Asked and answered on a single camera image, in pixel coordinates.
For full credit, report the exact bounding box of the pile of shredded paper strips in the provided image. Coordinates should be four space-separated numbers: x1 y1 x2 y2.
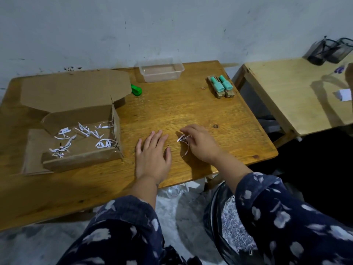
49 121 116 159

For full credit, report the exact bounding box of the white paper piece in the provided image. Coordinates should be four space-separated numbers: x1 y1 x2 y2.
337 89 352 102

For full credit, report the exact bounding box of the bunch of white paper strips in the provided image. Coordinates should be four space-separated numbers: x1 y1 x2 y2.
176 134 192 158

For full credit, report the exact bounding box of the person's left hand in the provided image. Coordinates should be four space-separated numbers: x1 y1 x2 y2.
135 130 172 186

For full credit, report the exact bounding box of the person's left forearm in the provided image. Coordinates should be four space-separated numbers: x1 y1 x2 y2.
56 175 203 265

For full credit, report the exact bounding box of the black mesh pen holder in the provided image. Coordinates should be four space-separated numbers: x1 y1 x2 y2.
328 37 353 64
307 36 340 66

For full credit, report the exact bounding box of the white box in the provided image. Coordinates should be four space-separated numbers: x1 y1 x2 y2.
184 178 206 194

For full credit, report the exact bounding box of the heap of shredded paper waste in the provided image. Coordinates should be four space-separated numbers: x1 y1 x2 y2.
221 195 258 255

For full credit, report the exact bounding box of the clear plastic bottle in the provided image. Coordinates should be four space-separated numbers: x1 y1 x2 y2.
166 185 183 199

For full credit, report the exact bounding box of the open brown cardboard box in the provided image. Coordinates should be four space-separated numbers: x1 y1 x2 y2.
20 69 132 176

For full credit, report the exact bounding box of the black trash bag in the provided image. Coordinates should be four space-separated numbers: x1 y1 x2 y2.
203 181 266 265

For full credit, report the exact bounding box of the light wooden table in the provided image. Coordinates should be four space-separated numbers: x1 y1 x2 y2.
232 54 353 149

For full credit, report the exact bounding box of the person's right forearm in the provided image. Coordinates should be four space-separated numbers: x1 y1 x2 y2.
211 152 353 265

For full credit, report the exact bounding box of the person's right hand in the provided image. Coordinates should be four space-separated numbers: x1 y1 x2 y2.
180 124 223 165

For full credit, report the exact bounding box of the clear plastic container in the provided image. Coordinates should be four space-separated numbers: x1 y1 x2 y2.
138 58 185 83

